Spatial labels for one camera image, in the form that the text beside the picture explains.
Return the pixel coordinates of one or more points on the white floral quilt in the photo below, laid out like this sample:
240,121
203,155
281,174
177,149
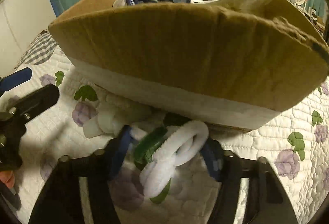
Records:
292,148

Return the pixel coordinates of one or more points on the white face mask pack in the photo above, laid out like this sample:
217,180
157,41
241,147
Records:
249,6

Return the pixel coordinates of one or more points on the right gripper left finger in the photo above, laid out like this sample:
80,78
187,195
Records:
106,162

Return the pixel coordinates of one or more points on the brown cardboard box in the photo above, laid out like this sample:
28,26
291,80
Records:
210,63

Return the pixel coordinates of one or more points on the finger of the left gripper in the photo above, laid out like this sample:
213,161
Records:
35,103
9,82

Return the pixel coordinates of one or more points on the white green chenille twist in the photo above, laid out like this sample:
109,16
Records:
160,152

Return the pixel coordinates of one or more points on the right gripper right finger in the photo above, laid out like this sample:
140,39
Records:
224,168

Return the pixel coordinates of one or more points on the operator hand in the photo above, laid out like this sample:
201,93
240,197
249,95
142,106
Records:
8,178

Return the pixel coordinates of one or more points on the white padded headboard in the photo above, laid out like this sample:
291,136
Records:
21,22

